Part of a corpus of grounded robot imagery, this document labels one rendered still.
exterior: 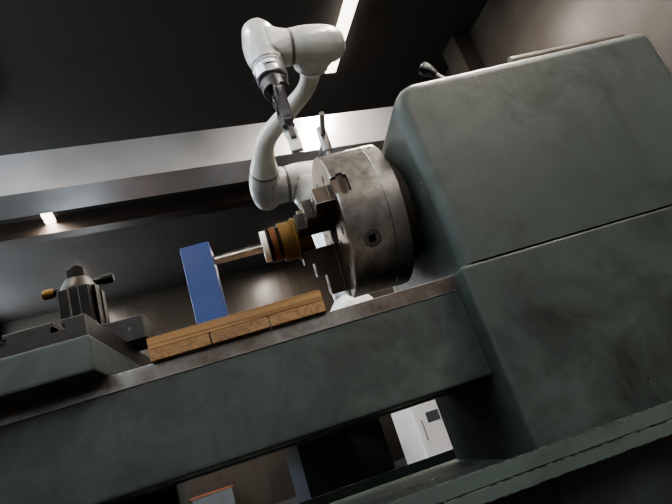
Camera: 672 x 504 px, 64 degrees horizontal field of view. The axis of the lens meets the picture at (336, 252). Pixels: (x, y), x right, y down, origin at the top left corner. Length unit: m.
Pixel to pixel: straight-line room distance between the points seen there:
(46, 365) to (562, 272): 0.85
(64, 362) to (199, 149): 4.83
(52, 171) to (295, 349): 4.87
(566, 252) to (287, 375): 0.53
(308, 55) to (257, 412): 1.03
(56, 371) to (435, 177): 0.71
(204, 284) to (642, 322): 0.80
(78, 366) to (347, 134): 5.29
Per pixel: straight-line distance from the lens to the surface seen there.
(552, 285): 1.00
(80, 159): 5.69
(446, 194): 1.01
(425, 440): 8.32
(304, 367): 0.93
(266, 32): 1.60
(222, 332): 0.94
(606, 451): 0.89
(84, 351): 0.93
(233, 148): 5.70
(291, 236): 1.13
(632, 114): 1.25
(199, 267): 1.13
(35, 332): 1.00
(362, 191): 1.05
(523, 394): 0.94
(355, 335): 0.95
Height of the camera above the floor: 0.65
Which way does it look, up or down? 19 degrees up
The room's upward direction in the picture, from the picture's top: 19 degrees counter-clockwise
